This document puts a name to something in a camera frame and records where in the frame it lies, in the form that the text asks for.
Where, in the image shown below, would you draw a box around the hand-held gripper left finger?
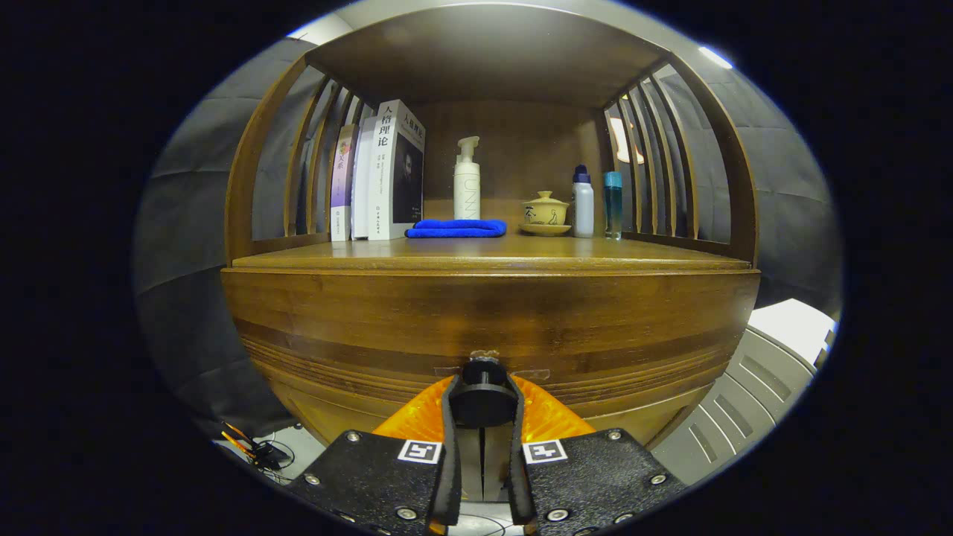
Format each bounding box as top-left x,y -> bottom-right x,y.
287,374 -> 462,536

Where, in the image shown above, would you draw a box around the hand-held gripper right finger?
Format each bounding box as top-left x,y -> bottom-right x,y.
506,374 -> 686,533

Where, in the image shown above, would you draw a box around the brown wooden drawer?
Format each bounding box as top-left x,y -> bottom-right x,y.
221,268 -> 762,447

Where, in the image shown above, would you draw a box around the white grey cabinet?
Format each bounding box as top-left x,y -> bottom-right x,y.
651,298 -> 838,485

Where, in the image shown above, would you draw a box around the brown wooden countertop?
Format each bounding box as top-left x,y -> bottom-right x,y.
231,234 -> 753,272

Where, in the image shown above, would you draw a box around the brown wooden cabinet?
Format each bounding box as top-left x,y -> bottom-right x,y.
223,4 -> 762,447

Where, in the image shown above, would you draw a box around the folded blue cloth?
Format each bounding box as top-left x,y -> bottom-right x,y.
405,218 -> 508,239

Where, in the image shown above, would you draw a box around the yellow lidded teacup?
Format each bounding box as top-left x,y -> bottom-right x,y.
519,191 -> 573,237

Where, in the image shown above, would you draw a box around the white bottle blue cap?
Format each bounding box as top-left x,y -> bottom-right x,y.
572,165 -> 595,238

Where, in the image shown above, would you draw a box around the teal bottle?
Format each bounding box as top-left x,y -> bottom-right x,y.
603,171 -> 623,240

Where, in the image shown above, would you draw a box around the thin white book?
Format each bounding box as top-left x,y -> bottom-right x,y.
350,117 -> 379,239

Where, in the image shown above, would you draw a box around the purple book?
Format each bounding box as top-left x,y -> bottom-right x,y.
330,124 -> 360,241

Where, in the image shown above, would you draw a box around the white pump bottle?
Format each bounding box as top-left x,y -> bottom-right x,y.
453,136 -> 481,221

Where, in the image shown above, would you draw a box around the thick white black book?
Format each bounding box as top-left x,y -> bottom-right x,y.
366,100 -> 427,240

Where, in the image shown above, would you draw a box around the black orange cables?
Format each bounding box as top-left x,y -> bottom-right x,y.
220,421 -> 299,477

